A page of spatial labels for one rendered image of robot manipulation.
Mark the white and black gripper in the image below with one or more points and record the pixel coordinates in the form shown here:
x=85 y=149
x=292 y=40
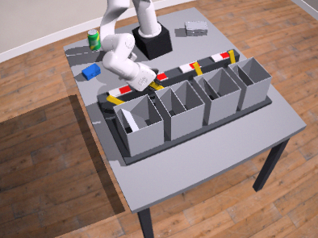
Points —
x=143 y=78

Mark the blue box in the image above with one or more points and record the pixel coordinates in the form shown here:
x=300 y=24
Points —
x=91 y=71

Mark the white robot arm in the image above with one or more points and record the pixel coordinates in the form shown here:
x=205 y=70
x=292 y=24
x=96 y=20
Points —
x=121 y=45

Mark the green drink can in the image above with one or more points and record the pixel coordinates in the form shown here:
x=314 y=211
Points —
x=94 y=40

